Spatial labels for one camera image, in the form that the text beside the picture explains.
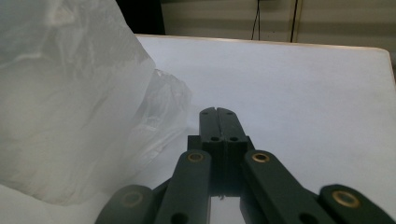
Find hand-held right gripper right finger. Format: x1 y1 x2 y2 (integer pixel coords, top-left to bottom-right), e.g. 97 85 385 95
216 106 255 198

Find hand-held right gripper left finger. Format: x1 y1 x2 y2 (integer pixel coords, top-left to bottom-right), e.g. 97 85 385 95
187 106 225 197

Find translucent white plastic bag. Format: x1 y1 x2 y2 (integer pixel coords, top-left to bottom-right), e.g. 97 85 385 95
0 0 193 206

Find black cable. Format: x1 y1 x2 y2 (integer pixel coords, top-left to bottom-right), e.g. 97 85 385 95
250 0 262 41
290 0 300 43

